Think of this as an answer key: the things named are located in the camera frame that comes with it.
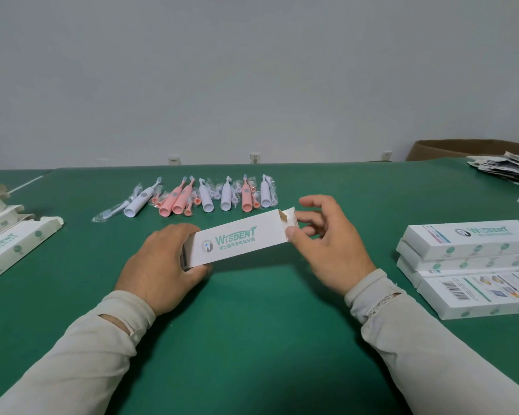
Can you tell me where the person's left hand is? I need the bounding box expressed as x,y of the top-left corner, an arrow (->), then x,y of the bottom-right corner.
114,223 -> 213,317

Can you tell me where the person's right hand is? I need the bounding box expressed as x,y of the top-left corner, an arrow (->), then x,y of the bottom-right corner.
285,195 -> 377,296

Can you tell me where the person's right forearm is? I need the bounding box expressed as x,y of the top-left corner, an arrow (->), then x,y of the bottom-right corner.
344,269 -> 519,415

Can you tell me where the person's left forearm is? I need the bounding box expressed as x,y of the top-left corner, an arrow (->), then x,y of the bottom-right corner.
0,290 -> 156,415

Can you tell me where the pink electric toothbrush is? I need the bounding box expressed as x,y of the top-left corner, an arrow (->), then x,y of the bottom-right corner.
241,174 -> 253,212
158,178 -> 187,217
172,177 -> 196,216

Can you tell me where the row of bagged brush heads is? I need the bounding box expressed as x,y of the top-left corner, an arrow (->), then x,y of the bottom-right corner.
92,178 -> 282,223

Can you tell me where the brown cardboard carton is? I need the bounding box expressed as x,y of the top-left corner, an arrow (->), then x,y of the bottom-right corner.
405,139 -> 519,162

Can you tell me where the pile of printed leaflets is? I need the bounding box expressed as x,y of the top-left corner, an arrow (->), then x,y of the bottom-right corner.
466,151 -> 519,185

